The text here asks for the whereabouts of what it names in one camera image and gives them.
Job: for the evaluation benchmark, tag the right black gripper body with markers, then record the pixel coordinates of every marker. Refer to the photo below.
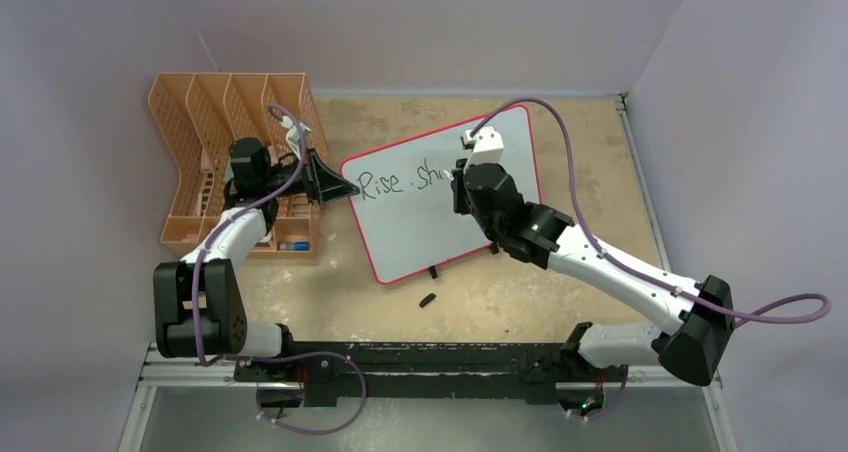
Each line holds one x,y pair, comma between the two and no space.
464,204

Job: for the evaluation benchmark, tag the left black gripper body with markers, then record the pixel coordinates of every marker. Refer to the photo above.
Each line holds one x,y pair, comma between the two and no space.
281,176

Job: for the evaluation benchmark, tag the pink-framed whiteboard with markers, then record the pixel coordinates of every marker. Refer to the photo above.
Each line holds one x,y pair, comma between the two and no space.
404,210

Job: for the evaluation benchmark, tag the black marker cap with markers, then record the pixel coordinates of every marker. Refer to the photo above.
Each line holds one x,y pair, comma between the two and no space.
427,300

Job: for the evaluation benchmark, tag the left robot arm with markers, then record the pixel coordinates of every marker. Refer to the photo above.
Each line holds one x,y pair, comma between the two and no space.
198,305

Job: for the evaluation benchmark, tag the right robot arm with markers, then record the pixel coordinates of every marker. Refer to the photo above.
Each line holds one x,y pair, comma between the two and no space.
682,332

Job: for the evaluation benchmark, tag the blue small item in tray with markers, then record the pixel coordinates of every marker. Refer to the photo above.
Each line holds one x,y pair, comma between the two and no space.
299,246

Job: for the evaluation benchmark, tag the orange plastic file organizer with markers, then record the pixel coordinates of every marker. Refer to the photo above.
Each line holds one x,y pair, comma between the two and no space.
200,115

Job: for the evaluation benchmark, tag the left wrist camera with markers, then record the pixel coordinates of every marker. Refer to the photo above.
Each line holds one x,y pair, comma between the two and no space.
294,133

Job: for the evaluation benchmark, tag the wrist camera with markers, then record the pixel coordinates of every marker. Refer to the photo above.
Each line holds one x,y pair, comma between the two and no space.
486,146
294,133

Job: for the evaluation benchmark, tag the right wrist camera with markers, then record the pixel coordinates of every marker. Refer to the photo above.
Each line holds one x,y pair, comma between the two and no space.
486,146

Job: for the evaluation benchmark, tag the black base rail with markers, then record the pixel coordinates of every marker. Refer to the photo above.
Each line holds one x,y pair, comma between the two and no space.
536,373

